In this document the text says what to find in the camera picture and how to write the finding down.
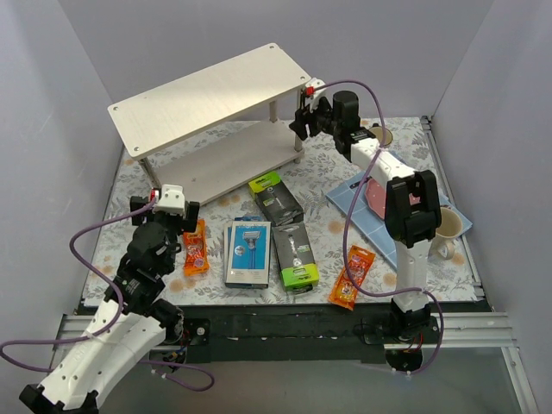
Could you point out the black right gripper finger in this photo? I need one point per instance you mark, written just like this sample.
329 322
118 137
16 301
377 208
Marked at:
299 128
300 111

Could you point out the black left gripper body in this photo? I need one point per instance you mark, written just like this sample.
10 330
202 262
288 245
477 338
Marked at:
190 210

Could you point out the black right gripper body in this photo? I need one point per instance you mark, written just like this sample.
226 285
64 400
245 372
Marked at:
309 121

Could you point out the black green razor box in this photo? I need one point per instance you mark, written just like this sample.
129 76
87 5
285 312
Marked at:
275 200
297 266

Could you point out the white two-tier shelf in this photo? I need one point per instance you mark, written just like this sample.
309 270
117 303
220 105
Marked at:
176 111

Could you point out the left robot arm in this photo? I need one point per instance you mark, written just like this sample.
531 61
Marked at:
131 319

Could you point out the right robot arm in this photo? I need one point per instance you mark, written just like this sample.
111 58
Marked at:
412 205

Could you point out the orange razor packet left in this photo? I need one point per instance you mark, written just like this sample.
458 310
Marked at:
196 258

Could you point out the orange razor packet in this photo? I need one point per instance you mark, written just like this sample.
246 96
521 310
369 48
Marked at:
344 292
196 258

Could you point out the cream enamel mug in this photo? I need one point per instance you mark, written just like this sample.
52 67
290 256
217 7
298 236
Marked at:
383 135

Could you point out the blue checkered placemat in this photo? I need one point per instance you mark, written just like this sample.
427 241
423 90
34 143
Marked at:
363 218

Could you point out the blue Harry's razor box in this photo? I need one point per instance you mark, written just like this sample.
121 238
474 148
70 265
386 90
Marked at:
248 259

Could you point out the pink polka dot plate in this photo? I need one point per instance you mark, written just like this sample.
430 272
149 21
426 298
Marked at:
375 195

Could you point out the orange razor packet right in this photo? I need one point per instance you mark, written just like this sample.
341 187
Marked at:
344 292

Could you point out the painted ceramic mug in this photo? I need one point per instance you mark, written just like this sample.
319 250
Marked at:
450 228

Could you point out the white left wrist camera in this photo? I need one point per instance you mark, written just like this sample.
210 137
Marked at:
168 199

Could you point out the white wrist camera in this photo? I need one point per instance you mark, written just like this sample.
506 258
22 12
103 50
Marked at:
168 199
313 91

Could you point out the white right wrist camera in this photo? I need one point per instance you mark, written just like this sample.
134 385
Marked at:
313 91

